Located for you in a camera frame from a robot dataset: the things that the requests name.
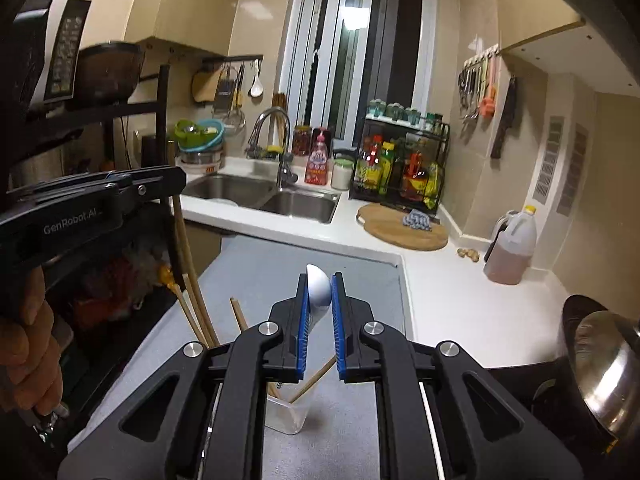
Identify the dark bowl on shelf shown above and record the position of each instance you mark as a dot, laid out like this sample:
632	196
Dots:
108	73

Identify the black shelf rack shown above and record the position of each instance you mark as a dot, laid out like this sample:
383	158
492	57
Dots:
28	133

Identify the ginger pieces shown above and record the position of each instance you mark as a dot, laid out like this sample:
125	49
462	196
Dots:
470	253

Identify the hanging utensil set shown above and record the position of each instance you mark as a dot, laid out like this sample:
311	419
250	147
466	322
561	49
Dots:
477	85

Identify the chrome kitchen faucet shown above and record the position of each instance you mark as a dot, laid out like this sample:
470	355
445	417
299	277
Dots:
277	146

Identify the pink dish soap bottle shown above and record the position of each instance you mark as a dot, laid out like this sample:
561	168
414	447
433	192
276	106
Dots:
317	165

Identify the hanging white ladle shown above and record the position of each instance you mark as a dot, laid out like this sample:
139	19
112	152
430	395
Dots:
256	88

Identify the grey table mat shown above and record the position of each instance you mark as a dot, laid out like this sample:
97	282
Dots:
202	414

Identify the clear plastic container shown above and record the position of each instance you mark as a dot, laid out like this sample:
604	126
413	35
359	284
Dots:
283	416

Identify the black wok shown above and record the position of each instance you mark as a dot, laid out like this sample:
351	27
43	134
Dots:
559	405

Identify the hanging metal grater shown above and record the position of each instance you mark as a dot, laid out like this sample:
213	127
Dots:
225	91

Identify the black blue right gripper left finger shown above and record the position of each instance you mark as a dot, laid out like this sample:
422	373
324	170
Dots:
201	415

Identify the steel wok lid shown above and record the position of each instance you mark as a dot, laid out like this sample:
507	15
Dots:
606	370

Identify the round wooden cutting board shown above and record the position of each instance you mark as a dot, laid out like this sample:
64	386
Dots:
385	223

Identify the steel sink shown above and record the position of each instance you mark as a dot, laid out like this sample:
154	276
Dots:
265	196

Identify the hanging kitchen knife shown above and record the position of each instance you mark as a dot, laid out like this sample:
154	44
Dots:
507	118

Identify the microwave oven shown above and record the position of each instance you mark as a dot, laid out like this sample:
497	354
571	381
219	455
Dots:
40	52

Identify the red jar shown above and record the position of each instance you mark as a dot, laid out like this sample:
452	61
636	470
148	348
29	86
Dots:
301	140

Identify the green colander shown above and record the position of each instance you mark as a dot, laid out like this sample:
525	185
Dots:
200	136

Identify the blue checked cloth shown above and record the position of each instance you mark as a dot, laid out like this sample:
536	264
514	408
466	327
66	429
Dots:
417	220

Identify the white jar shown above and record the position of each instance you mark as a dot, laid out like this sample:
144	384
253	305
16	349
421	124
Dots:
343	168

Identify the plastic oil jug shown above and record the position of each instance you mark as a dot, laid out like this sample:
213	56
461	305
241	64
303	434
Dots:
513	248

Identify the black spice rack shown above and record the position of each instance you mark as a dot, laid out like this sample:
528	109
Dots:
401	158

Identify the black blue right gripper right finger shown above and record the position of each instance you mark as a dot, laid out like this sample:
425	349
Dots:
440	414

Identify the white patterned ceramic spoon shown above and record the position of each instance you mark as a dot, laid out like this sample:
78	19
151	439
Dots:
319	294

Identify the person's left hand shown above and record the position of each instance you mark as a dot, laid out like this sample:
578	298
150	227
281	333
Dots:
31	377

